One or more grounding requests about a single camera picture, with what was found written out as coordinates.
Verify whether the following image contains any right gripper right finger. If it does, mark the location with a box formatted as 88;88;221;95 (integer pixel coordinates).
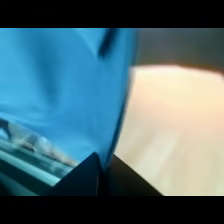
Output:
102;153;164;197

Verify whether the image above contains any blue garment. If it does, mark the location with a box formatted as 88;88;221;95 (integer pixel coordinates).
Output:
0;27;140;173

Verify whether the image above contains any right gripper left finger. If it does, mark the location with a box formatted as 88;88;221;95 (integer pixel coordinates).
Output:
49;152;102;197

